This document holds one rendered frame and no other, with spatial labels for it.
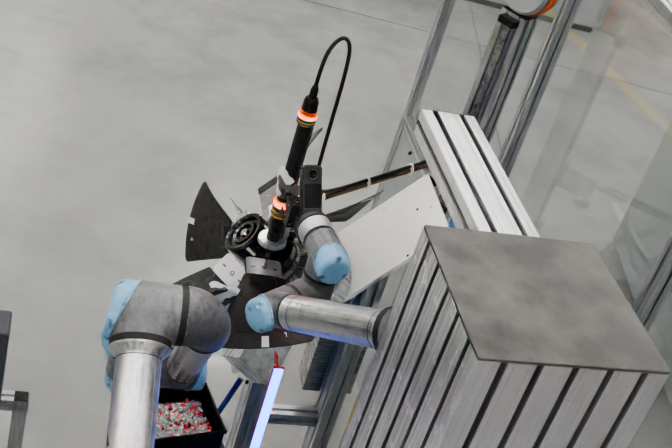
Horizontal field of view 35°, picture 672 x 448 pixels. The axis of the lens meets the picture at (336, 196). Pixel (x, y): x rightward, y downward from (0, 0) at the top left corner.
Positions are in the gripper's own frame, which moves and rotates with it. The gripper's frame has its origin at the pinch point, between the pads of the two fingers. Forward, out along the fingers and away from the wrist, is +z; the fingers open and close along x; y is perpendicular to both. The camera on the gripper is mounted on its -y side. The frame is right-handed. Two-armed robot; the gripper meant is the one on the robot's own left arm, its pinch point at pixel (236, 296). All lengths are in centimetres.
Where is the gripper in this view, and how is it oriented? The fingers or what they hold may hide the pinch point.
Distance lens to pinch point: 253.1
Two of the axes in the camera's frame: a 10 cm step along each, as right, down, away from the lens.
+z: 6.7, -2.4, 7.1
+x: -1.8, 8.7, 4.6
